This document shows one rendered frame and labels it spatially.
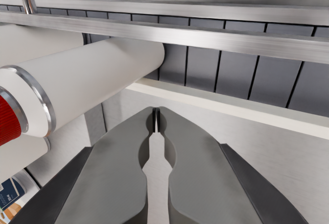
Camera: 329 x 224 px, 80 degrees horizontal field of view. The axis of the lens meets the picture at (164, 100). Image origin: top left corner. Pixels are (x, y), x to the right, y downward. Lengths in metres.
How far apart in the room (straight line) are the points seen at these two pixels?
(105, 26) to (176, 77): 0.11
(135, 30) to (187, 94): 0.09
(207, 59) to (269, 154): 0.18
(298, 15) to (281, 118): 0.09
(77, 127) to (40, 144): 0.15
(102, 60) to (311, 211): 0.37
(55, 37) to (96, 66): 0.15
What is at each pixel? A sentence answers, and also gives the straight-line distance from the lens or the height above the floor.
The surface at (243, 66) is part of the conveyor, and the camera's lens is 0.23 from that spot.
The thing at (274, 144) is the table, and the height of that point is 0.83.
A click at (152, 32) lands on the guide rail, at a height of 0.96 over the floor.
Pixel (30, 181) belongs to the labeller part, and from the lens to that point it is 0.88.
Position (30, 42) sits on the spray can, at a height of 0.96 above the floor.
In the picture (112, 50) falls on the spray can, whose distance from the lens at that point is 0.18.
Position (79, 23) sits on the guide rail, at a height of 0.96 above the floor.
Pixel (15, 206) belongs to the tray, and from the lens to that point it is 1.81.
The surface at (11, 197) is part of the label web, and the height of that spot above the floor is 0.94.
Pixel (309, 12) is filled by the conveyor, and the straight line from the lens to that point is 0.22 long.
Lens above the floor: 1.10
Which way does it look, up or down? 51 degrees down
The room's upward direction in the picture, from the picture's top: 133 degrees counter-clockwise
